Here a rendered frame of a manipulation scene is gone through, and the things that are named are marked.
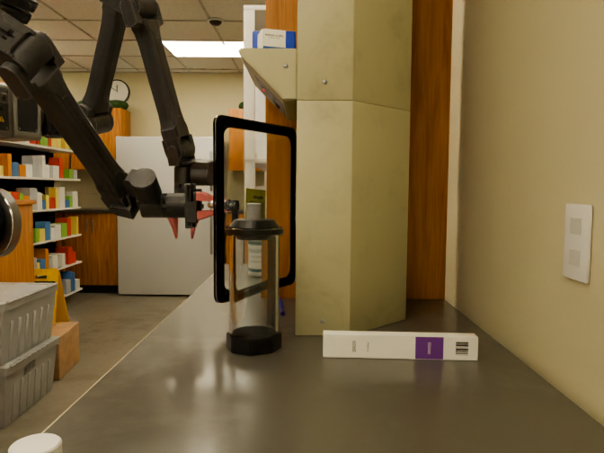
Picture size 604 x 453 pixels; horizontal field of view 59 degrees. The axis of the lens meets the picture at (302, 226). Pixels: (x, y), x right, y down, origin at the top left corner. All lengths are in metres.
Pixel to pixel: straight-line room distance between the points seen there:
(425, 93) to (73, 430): 1.14
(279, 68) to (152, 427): 0.69
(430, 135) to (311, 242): 0.55
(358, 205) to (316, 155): 0.13
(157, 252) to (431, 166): 5.00
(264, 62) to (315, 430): 0.69
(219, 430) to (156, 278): 5.58
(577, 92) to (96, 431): 0.83
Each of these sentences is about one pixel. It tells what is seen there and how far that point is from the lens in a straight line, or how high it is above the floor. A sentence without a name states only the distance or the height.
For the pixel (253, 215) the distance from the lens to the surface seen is 0.96.
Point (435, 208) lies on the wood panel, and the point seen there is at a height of 1.19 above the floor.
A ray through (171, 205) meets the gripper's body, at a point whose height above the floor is 1.20.
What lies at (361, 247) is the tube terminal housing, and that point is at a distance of 1.09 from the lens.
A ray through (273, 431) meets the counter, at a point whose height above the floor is 0.94.
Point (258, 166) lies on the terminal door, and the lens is 1.24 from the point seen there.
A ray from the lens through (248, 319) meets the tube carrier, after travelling 0.96.
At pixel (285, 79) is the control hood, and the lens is 1.08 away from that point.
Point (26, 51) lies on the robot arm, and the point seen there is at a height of 1.47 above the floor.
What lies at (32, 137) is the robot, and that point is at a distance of 1.77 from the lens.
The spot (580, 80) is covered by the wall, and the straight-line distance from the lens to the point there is 0.93.
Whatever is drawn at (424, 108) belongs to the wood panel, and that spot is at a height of 1.45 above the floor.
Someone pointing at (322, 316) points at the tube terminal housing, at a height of 0.98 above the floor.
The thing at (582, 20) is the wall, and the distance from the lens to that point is 0.95.
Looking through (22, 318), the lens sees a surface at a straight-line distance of 3.24.
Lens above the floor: 1.24
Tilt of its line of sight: 4 degrees down
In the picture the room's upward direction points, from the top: straight up
